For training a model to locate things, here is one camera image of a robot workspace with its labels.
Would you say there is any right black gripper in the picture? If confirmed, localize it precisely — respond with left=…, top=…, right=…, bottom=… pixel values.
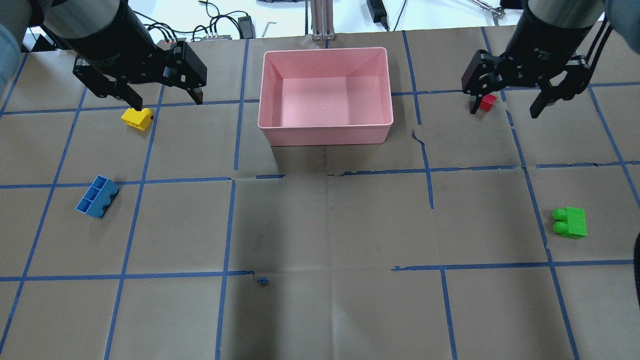
left=461, top=50, right=593, bottom=119

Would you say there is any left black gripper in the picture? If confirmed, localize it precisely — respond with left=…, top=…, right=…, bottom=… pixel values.
left=73, top=41, right=208, bottom=111

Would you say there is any blue toy block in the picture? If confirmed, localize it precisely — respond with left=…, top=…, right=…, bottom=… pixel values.
left=75, top=175, right=119, bottom=219

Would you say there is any green toy block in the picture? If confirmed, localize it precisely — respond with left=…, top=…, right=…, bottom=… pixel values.
left=551, top=206, right=588, bottom=239

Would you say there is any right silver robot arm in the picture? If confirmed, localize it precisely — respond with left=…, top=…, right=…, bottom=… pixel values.
left=461, top=0, right=640, bottom=119

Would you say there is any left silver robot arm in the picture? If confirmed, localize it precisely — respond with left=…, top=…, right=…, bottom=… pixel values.
left=0, top=0, right=208, bottom=111

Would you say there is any pink plastic box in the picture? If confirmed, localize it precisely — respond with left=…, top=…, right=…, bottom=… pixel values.
left=257, top=47, right=394, bottom=147

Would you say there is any red toy block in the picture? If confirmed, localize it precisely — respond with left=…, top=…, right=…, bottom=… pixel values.
left=478, top=93, right=498, bottom=112

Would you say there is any yellow toy block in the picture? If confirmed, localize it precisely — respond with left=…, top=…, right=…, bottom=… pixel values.
left=121, top=108, right=154, bottom=132

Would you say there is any black power adapter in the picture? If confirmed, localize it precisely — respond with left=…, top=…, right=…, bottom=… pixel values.
left=237, top=14, right=256, bottom=39

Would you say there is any black power brick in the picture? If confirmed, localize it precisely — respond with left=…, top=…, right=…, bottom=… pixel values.
left=365, top=0, right=388, bottom=28

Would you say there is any aluminium frame post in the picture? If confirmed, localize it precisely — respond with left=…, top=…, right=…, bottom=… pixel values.
left=310, top=0, right=336, bottom=42

